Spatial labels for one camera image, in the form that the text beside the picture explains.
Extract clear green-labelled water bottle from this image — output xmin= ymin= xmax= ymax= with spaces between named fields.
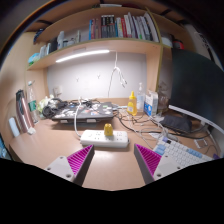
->
xmin=27 ymin=80 xmax=40 ymax=125

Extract white keyboard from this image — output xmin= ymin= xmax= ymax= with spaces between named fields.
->
xmin=152 ymin=138 xmax=214 ymax=169

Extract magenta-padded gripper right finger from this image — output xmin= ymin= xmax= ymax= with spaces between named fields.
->
xmin=133 ymin=143 xmax=184 ymax=185

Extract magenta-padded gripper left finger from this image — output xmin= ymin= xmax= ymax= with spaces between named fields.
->
xmin=44 ymin=144 xmax=96 ymax=187

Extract white light bar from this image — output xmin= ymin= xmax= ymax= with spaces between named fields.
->
xmin=54 ymin=49 xmax=111 ymax=64

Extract white wall socket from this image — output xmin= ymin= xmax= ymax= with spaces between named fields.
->
xmin=53 ymin=85 xmax=64 ymax=98

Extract white hanging cables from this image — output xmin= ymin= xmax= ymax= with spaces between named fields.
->
xmin=107 ymin=50 xmax=128 ymax=98

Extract grey cable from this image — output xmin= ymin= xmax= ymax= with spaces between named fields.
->
xmin=116 ymin=106 xmax=178 ymax=142

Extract dark red upright folder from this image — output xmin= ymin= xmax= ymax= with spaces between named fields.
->
xmin=15 ymin=89 xmax=35 ymax=134

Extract black headphones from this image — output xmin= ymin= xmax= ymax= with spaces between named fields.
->
xmin=41 ymin=98 xmax=69 ymax=119

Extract black laptop with stickers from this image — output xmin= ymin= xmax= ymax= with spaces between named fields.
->
xmin=51 ymin=101 xmax=116 ymax=124

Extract yellow squeeze bottle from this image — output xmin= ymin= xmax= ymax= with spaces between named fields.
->
xmin=126 ymin=90 xmax=138 ymax=117

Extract dark computer monitor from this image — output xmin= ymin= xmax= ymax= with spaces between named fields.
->
xmin=168 ymin=48 xmax=224 ymax=134

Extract black pouch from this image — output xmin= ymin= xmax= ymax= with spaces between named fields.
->
xmin=159 ymin=114 xmax=193 ymax=134

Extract white and blue carton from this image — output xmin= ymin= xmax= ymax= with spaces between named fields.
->
xmin=143 ymin=90 xmax=159 ymax=118

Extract white power strip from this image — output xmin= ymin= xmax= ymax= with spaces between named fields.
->
xmin=79 ymin=129 xmax=131 ymax=149

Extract white power strip cable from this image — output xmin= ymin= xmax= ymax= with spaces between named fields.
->
xmin=73 ymin=97 xmax=84 ymax=138

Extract small white upright case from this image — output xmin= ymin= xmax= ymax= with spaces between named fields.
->
xmin=8 ymin=116 xmax=21 ymax=138

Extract wooden shelf unit with books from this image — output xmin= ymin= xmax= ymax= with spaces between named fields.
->
xmin=26 ymin=3 xmax=188 ymax=71

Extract yellow charger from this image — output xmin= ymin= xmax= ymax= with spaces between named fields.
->
xmin=103 ymin=122 xmax=114 ymax=137

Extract black cable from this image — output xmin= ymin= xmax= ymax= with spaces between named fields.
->
xmin=114 ymin=108 xmax=208 ymax=139

